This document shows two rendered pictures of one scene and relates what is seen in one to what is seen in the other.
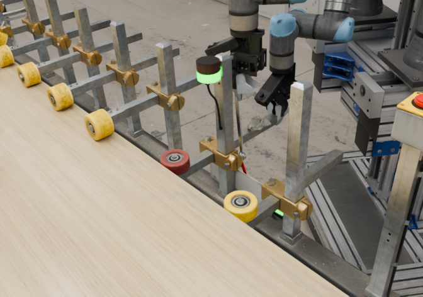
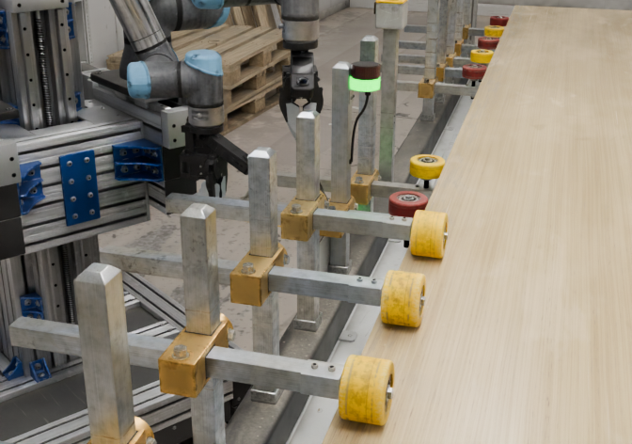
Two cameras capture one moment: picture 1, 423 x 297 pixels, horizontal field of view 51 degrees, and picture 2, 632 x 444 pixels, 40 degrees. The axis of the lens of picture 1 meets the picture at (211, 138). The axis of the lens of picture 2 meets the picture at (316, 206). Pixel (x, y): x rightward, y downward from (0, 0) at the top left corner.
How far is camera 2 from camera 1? 2.47 m
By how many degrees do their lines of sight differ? 103
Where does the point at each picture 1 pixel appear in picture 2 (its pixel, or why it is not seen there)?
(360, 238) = (153, 376)
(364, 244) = not seen: hidden behind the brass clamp
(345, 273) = (378, 203)
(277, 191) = (367, 178)
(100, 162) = (475, 234)
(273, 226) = (359, 238)
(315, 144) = not seen: outside the picture
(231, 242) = (475, 156)
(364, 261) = not seen: hidden behind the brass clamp
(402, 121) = (403, 11)
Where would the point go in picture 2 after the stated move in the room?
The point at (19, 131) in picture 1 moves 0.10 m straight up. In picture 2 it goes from (516, 325) to (523, 264)
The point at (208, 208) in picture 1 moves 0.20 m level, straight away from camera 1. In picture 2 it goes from (454, 170) to (385, 188)
